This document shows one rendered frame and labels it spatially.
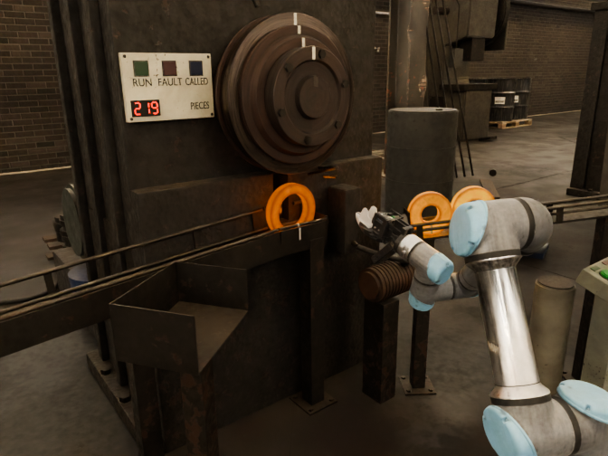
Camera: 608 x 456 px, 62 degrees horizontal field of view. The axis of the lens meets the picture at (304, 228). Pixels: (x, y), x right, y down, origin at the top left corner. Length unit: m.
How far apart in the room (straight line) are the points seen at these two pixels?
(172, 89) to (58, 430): 1.25
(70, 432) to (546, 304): 1.66
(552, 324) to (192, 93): 1.34
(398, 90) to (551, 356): 4.50
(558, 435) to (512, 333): 0.21
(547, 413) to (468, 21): 8.49
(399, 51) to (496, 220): 4.98
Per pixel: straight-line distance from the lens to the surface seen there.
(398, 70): 6.01
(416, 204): 1.79
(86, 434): 2.02
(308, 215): 1.69
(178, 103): 1.52
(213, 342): 1.20
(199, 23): 1.58
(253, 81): 1.45
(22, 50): 7.47
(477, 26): 9.46
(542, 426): 1.14
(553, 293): 1.80
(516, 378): 1.13
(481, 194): 1.85
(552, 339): 1.87
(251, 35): 1.49
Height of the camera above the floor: 1.18
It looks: 17 degrees down
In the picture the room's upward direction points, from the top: 1 degrees counter-clockwise
